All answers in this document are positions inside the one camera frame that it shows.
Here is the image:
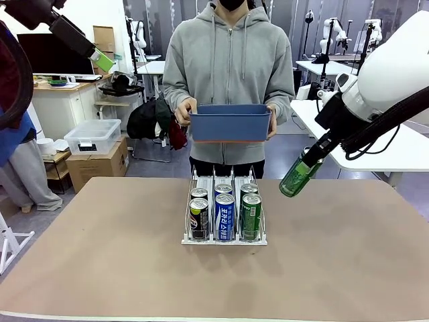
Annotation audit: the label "grey sleeved left forearm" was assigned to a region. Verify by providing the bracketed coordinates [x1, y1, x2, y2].
[264, 76, 296, 127]

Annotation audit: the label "black jacket on chair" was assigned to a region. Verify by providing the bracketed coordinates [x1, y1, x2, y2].
[126, 95, 188, 150]

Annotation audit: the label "green beverage can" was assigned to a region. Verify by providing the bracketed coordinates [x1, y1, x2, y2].
[279, 146, 325, 198]
[241, 193, 262, 241]
[240, 182, 259, 197]

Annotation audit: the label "blue Pocari Sweat can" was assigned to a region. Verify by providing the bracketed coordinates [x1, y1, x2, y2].
[214, 193, 235, 242]
[214, 182, 233, 197]

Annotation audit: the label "blue plastic bin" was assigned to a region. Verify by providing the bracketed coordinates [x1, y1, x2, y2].
[188, 103, 271, 144]

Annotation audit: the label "black grey headset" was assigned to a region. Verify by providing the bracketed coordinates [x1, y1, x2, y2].
[99, 70, 145, 98]

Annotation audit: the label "black trousers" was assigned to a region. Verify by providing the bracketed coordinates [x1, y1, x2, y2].
[189, 156, 265, 179]

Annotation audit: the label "person's left hand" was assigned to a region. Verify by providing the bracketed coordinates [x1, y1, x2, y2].
[266, 103, 278, 140]

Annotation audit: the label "person's right hand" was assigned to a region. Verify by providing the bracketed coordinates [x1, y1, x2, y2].
[174, 98, 198, 127]

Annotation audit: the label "black tripod stand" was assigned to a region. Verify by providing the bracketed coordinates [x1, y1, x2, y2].
[355, 21, 375, 78]
[311, 18, 336, 98]

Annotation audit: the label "white wire can dispenser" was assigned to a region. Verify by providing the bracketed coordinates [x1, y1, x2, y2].
[181, 164, 269, 246]

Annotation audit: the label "black face mask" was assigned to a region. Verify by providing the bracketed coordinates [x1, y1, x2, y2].
[219, 0, 247, 10]

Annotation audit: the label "black Pepsi can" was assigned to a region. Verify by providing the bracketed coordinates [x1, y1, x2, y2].
[189, 197, 209, 242]
[190, 186, 208, 202]

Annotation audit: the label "person in grey hoodie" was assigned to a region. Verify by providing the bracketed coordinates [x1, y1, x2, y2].
[162, 3, 296, 167]

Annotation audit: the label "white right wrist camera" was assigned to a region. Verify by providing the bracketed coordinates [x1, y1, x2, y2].
[296, 83, 339, 105]

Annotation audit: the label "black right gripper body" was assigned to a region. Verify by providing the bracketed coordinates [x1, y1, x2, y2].
[314, 95, 351, 135]

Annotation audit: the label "black sleeved right arm cable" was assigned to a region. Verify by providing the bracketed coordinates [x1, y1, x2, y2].
[340, 85, 429, 152]

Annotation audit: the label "small wooden side table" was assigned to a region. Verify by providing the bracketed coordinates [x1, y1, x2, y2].
[43, 150, 73, 195]

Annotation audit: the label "white background table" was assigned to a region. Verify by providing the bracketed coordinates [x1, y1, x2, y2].
[136, 60, 167, 101]
[296, 60, 359, 85]

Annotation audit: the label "person in maroon top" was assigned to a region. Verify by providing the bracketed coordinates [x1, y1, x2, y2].
[0, 19, 63, 212]

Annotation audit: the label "white cabinet desk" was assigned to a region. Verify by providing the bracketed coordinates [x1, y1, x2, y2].
[32, 74, 111, 140]

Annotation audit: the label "black sleeved arm cable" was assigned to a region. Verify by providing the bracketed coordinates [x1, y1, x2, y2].
[340, 85, 429, 152]
[0, 19, 34, 131]

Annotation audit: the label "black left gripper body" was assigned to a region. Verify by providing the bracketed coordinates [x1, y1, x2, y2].
[3, 0, 64, 30]

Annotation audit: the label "white wooden stand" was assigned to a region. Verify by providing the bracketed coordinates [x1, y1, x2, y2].
[0, 211, 36, 275]

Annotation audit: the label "black computer monitor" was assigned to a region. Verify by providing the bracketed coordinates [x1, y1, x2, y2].
[16, 33, 95, 75]

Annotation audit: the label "large cardboard box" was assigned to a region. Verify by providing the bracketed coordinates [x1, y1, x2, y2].
[65, 136, 130, 194]

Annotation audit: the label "upright cardboard sheet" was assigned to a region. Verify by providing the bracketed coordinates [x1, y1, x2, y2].
[93, 25, 115, 53]

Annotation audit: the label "black sleeved left arm cable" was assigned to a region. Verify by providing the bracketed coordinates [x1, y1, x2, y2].
[0, 19, 34, 131]

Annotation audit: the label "large white table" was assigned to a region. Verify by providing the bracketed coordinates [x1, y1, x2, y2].
[290, 99, 429, 172]

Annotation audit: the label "clear plastic storage box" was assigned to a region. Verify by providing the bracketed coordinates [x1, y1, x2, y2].
[63, 119, 122, 156]

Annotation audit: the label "grey sleeved right forearm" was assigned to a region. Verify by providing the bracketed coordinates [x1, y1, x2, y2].
[162, 75, 198, 113]

